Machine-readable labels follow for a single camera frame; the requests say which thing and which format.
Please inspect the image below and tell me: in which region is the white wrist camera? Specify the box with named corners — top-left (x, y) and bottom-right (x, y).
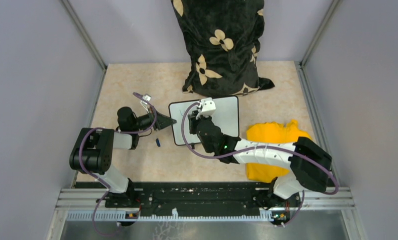
top-left (196, 97), bottom-right (216, 119)
top-left (140, 94), bottom-right (151, 108)

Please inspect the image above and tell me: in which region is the yellow cloth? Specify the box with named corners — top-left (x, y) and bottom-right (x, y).
top-left (246, 119), bottom-right (311, 183)

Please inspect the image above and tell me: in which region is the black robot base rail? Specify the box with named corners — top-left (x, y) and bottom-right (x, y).
top-left (58, 180), bottom-right (300, 226)

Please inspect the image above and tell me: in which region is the small black-framed whiteboard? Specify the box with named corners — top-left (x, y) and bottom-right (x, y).
top-left (168, 96), bottom-right (240, 146)

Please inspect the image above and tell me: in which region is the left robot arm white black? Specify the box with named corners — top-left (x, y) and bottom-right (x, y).
top-left (69, 106), bottom-right (177, 207)

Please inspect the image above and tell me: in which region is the black floral plush blanket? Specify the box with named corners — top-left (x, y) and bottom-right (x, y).
top-left (171, 0), bottom-right (275, 98)

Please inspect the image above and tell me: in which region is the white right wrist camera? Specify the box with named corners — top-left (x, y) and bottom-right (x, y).
top-left (196, 97), bottom-right (216, 119)

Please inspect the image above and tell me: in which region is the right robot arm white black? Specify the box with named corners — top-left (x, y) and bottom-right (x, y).
top-left (181, 110), bottom-right (339, 206)

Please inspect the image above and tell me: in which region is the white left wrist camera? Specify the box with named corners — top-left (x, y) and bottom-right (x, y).
top-left (140, 94), bottom-right (151, 108)

